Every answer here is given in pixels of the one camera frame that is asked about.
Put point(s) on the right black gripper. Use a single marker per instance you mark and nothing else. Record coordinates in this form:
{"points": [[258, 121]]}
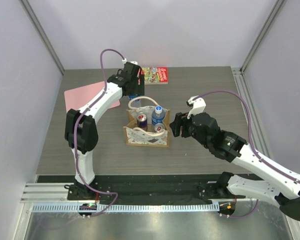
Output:
{"points": [[180, 119]]}

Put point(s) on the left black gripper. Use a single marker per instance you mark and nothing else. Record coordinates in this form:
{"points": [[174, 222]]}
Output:
{"points": [[139, 89]]}

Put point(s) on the water bottle blue label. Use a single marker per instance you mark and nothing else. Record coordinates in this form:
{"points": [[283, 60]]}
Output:
{"points": [[158, 115]]}

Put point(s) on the patterned canvas tote bag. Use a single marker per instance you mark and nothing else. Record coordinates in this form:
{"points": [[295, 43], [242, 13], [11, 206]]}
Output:
{"points": [[135, 136]]}

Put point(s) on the silver red bull can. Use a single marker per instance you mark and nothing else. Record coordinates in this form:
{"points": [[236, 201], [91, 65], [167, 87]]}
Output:
{"points": [[159, 127]]}

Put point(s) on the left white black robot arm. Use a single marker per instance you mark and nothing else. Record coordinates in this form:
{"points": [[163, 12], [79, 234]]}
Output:
{"points": [[81, 125]]}

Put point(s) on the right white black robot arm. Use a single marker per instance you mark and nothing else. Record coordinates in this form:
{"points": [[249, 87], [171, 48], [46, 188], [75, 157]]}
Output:
{"points": [[278, 186]]}

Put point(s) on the red book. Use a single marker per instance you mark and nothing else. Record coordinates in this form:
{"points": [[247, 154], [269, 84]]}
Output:
{"points": [[155, 75]]}

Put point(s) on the pink clipboard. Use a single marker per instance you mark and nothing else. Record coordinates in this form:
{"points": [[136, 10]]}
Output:
{"points": [[82, 97]]}

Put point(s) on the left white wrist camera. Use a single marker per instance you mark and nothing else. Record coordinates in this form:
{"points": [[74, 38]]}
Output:
{"points": [[130, 61]]}

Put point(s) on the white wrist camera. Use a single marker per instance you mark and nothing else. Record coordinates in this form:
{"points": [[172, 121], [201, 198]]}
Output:
{"points": [[197, 105], [130, 61]]}

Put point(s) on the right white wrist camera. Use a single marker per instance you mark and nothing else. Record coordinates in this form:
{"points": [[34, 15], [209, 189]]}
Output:
{"points": [[197, 105]]}

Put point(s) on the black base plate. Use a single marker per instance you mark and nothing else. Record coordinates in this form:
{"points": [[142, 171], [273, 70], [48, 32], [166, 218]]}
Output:
{"points": [[151, 190]]}

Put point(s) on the white slotted cable duct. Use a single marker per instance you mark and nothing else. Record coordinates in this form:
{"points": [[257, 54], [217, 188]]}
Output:
{"points": [[90, 208]]}

